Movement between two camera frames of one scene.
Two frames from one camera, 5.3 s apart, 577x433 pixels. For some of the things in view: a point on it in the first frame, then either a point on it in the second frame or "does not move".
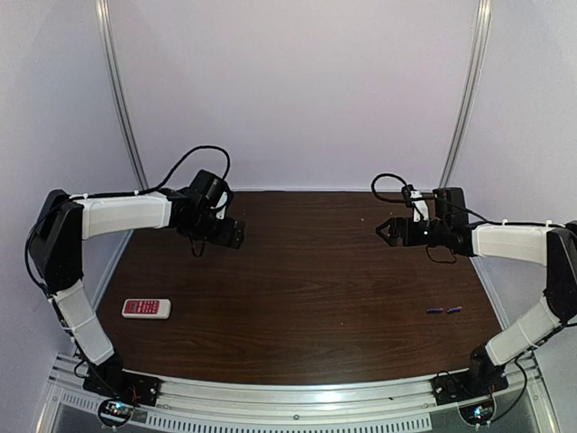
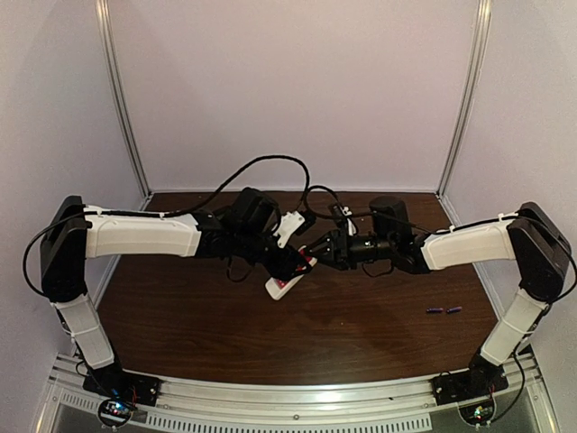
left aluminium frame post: (103, 13) does not move
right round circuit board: (479, 413) does not move
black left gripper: (235, 233) to (283, 257)
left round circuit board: (115, 413) does not move
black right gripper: (398, 230) to (340, 249)
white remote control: (147, 308) to (279, 289)
